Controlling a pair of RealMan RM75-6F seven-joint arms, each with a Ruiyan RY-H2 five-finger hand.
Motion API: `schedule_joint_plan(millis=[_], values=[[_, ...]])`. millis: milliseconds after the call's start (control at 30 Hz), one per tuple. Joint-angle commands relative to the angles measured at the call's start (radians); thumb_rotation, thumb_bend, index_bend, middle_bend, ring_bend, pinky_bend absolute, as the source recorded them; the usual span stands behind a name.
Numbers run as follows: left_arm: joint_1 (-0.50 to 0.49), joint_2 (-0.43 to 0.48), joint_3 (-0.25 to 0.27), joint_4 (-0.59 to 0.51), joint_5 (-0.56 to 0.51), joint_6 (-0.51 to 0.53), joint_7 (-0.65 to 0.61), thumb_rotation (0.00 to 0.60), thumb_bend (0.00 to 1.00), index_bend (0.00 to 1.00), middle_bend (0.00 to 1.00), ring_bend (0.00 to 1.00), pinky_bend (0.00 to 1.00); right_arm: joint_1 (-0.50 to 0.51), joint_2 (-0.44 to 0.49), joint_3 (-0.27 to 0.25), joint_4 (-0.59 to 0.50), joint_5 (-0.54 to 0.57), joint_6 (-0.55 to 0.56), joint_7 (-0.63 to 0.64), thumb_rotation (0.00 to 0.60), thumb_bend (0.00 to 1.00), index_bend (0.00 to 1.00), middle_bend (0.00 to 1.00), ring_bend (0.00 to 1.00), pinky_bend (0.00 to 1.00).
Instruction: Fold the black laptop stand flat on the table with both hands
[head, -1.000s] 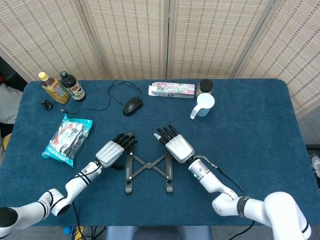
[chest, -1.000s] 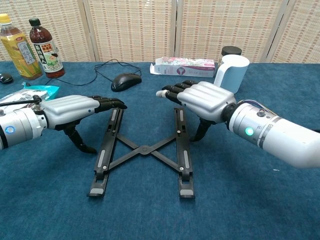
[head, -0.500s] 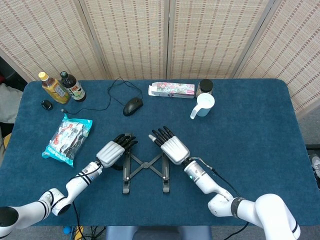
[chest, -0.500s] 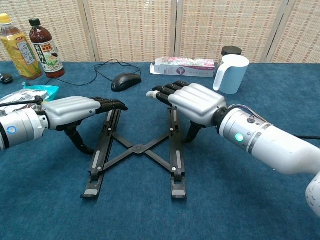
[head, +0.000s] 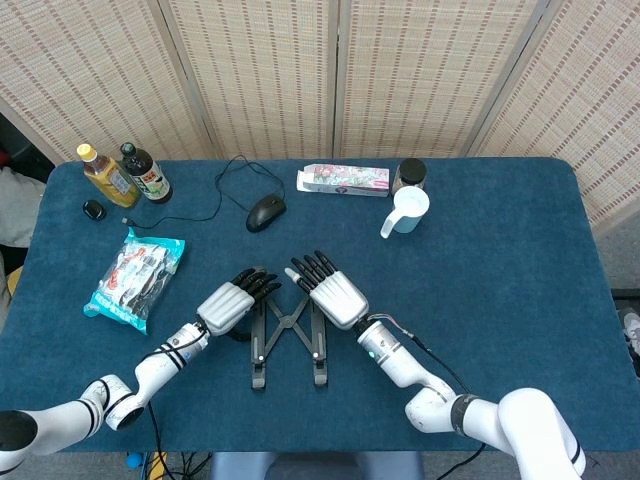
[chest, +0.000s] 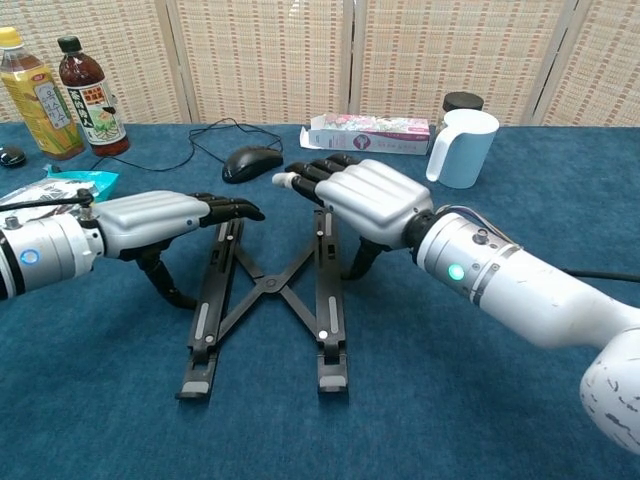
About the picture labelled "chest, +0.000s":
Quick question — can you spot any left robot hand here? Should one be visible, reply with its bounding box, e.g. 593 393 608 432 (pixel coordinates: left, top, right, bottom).
94 189 266 310

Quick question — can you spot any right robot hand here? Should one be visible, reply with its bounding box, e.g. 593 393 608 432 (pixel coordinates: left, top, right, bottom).
272 153 435 281

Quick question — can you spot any black folding laptop stand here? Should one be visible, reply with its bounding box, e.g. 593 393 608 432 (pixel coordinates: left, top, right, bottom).
174 199 349 401

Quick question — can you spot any teal clear snack bag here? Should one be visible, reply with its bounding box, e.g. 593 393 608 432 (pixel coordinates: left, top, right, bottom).
0 163 121 221

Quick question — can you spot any floral print cardboard box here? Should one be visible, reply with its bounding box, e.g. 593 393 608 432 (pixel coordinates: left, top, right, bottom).
299 112 432 156

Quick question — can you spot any dark bottle with black cap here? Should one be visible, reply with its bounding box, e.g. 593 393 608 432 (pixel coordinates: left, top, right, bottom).
56 35 131 158

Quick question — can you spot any black computer mouse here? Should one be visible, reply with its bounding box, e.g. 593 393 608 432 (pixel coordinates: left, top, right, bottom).
221 145 285 185

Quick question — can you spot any glass jar with black lid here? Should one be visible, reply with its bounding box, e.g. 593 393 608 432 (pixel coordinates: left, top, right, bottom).
433 92 485 139

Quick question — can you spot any small black oval case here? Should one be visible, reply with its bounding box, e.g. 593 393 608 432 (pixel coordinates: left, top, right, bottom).
0 145 27 168

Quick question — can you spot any yellow label tea bottle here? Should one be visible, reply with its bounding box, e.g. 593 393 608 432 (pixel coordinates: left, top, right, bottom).
0 27 86 161

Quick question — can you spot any blue carpet table cover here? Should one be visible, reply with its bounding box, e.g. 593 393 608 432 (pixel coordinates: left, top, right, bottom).
0 121 640 480

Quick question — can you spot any woven bamboo folding screen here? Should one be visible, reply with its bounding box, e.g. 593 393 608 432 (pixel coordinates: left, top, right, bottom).
0 0 640 127

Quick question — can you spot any black mouse cable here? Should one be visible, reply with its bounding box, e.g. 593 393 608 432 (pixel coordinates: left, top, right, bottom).
88 117 284 173

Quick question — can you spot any light blue handled pitcher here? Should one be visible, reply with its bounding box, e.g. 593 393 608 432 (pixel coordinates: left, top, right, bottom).
425 109 501 190

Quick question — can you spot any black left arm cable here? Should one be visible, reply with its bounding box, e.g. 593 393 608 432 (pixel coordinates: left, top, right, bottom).
0 191 96 214

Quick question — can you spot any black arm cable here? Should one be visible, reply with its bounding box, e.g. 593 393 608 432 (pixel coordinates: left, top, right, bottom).
0 191 96 214
564 268 640 284

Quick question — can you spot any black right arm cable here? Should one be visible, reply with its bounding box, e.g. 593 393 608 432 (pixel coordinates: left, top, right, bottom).
564 268 640 284

